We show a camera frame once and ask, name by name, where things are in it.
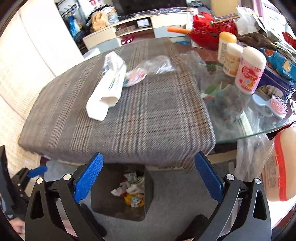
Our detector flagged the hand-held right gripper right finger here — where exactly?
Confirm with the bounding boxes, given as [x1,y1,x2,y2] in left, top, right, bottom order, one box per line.
[194,152,272,241]

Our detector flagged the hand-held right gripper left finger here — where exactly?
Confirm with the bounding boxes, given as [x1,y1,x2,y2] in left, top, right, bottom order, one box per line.
[24,152,104,241]

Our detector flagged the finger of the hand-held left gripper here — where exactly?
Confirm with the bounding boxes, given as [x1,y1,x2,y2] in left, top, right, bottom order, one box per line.
[10,166,48,200]

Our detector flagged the black trash bin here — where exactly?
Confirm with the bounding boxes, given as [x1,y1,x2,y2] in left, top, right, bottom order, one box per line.
[91,163,154,222]

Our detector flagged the large printed paper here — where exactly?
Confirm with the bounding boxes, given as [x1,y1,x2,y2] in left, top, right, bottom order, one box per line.
[111,171,146,197]

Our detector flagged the yellow plastic bag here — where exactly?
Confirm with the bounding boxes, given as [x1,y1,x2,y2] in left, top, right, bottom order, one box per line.
[124,193,145,208]

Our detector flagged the white plastic wrapper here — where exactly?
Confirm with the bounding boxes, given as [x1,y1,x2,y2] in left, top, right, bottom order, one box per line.
[86,51,127,121]

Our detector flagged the grey plaid tablecloth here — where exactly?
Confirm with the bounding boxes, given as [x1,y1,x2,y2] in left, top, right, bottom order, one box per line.
[18,37,216,172]

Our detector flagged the white jug orange cap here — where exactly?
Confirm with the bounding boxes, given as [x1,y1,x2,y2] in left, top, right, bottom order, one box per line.
[260,127,296,202]

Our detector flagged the pink hairbrush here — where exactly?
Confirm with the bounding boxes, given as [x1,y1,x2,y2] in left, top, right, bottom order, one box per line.
[252,94,288,118]

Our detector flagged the white bottle pink label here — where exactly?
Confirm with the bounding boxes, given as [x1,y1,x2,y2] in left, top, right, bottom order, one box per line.
[235,46,267,94]

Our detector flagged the bamboo folding screen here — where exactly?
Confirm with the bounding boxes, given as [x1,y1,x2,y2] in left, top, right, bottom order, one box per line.
[0,0,85,172]

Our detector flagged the cream plastic bottle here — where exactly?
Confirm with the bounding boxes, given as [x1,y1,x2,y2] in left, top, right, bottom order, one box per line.
[222,43,244,77]

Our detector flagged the blue cookie tin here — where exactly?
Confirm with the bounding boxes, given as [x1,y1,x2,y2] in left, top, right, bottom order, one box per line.
[254,62,296,101]

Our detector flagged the clear plastic wrapper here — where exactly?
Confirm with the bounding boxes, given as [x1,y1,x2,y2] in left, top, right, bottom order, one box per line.
[136,56,175,75]

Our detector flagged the white stool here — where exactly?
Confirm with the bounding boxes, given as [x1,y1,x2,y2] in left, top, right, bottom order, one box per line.
[82,47,101,59]

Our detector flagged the blue snack bag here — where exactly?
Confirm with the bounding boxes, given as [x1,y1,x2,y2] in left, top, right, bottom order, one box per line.
[259,47,296,81]

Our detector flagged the white bottle yellow cap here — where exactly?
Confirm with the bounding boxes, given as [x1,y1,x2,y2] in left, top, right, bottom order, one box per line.
[217,31,237,64]

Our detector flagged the cream television stand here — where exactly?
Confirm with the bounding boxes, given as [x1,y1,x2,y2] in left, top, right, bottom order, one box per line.
[83,11,193,50]

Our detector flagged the red plastic basket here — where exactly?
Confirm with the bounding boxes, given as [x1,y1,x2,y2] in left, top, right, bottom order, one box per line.
[188,13,238,50]

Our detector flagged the bag of dried food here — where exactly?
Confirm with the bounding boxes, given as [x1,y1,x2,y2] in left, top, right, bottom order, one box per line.
[238,32,285,50]

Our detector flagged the blue hanging bag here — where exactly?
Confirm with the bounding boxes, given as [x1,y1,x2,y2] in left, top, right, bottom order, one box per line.
[67,13,82,39]

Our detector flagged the cardboard box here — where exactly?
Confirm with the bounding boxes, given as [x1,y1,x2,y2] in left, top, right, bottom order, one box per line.
[115,24,136,35]

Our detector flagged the yellow plush toy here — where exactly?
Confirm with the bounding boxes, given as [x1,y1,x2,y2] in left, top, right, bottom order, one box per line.
[90,11,109,32]

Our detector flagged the silver snack bag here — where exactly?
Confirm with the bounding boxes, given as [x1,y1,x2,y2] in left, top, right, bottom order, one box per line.
[236,7,264,35]

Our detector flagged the red snack bag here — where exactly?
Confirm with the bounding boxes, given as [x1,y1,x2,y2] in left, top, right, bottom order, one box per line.
[282,31,296,44]

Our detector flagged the black coat rack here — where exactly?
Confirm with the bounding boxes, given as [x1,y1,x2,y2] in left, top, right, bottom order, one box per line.
[54,0,78,16]

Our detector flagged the cream standing air conditioner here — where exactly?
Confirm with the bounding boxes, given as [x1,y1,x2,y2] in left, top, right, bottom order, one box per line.
[210,0,238,18]

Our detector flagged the blue patterned cloth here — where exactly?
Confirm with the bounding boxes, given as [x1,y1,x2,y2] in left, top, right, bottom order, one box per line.
[149,8,185,15]

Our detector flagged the pile of clothes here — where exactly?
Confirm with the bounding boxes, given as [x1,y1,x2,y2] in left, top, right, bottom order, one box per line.
[187,0,208,12]

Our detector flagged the black television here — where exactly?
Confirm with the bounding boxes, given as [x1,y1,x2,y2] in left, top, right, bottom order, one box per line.
[112,0,188,15]

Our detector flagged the orange handled tool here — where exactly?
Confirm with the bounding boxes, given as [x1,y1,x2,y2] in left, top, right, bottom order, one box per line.
[167,27,192,35]

